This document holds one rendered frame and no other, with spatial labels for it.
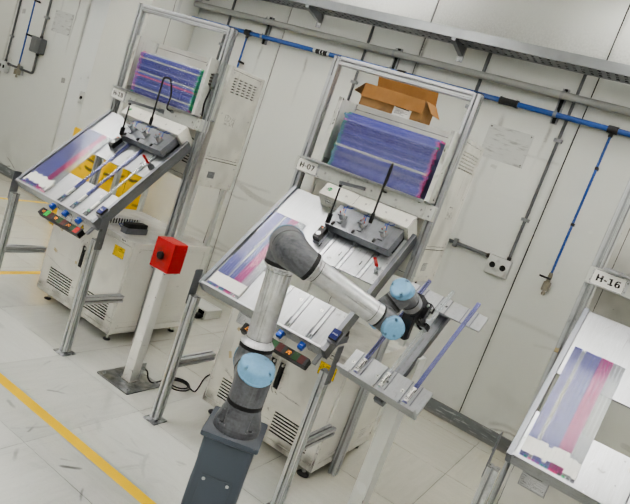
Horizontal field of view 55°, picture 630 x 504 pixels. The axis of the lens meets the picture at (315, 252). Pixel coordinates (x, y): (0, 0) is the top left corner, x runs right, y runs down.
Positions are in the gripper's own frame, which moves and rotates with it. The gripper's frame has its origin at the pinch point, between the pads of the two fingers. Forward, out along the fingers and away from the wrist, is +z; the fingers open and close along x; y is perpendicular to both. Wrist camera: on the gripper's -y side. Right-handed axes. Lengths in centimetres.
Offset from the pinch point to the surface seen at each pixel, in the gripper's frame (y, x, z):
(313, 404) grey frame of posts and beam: -45, 27, 11
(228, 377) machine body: -58, 91, 43
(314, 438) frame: -56, 27, 28
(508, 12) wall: 233, 101, 85
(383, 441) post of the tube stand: -41.7, -1.7, 20.6
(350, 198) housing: 42, 69, 11
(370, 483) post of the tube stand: -58, -3, 29
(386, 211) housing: 44, 50, 13
